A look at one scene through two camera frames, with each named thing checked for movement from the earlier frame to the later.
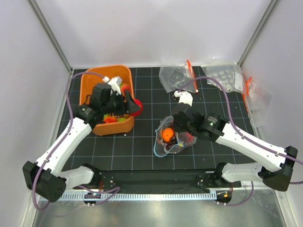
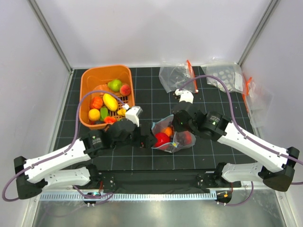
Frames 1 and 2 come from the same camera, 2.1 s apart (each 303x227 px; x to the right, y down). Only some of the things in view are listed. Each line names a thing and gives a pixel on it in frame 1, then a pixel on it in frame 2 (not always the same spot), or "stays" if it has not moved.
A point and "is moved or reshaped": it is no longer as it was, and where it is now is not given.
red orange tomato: [110, 119] stays
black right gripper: [176, 128] stays
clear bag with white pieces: [230, 74] stays
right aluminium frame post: [256, 31] stays
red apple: [138, 102] -> [162, 138]
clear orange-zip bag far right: [258, 100] stays
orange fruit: [167, 134] stays
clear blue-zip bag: [168, 140] is moved or reshaped
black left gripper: [129, 107] -> [144, 141]
